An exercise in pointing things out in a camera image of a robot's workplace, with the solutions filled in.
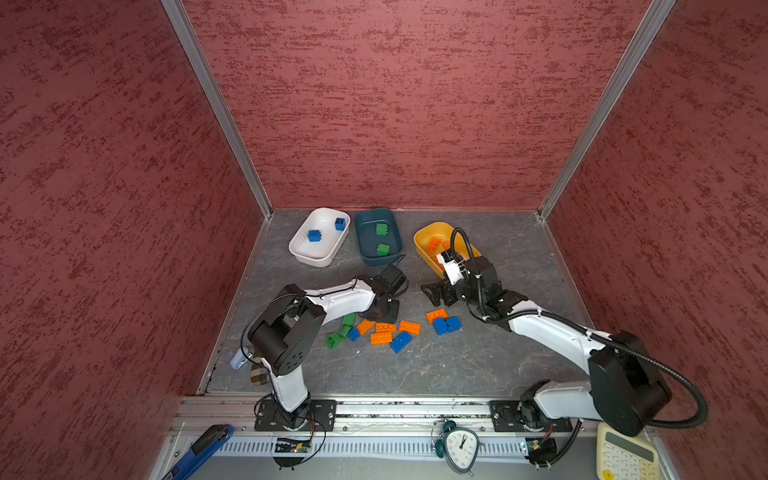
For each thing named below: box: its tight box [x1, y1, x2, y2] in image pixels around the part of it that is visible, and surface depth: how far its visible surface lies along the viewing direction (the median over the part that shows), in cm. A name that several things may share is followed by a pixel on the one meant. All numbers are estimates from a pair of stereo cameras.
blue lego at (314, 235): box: [308, 230, 322, 242], surface depth 112 cm
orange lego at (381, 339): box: [371, 332, 393, 346], surface depth 87 cm
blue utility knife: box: [162, 424, 234, 480], surface depth 68 cm
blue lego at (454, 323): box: [447, 316, 463, 333], surface depth 91 cm
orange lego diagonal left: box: [356, 320, 376, 335], surface depth 91 cm
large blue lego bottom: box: [390, 331, 413, 354], surface depth 87 cm
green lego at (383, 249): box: [376, 243, 391, 256], surface depth 109 cm
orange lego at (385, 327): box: [375, 323, 397, 333], surface depth 91 cm
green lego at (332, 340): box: [326, 333, 341, 349], surface depth 87 cm
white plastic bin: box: [289, 208, 351, 268], surface depth 112 cm
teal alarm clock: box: [431, 420, 481, 477], surface depth 68 cm
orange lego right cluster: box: [426, 308, 448, 324], surface depth 94 cm
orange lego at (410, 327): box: [399, 320, 422, 335], surface depth 91 cm
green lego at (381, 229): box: [376, 223, 388, 236], surface depth 116 cm
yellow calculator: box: [596, 422, 661, 480], surface depth 69 cm
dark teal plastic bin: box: [354, 208, 403, 267], surface depth 115 cm
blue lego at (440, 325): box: [434, 317, 449, 336], surface depth 91 cm
